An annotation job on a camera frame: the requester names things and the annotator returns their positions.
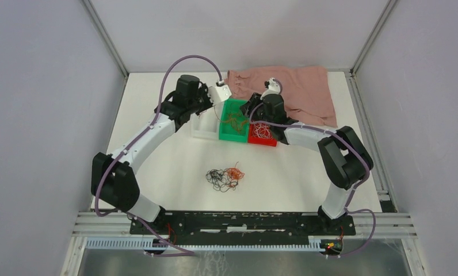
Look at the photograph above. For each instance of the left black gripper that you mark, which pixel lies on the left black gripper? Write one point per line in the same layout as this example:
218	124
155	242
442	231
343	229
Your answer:
204	91

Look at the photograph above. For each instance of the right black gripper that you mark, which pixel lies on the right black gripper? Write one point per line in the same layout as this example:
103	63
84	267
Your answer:
254	100

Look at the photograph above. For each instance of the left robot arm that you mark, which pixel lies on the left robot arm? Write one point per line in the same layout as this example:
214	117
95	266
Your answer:
113	177

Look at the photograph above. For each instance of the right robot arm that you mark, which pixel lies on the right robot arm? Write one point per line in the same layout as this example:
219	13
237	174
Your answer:
346	161

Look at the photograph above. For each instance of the clear plastic bin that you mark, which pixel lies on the clear plastic bin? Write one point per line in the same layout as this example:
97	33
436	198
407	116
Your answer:
205	125

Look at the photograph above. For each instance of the green plastic bin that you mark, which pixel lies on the green plastic bin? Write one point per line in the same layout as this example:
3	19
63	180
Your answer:
233	125

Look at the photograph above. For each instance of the red plastic bin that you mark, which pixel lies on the red plastic bin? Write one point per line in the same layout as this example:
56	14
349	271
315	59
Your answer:
260	134

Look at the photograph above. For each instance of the pink cloth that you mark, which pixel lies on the pink cloth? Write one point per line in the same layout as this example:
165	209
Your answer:
306	92

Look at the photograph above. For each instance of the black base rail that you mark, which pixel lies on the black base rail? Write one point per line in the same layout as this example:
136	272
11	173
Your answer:
244	228

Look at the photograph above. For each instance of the white slotted cable duct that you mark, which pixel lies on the white slotted cable duct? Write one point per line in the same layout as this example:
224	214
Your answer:
147	243

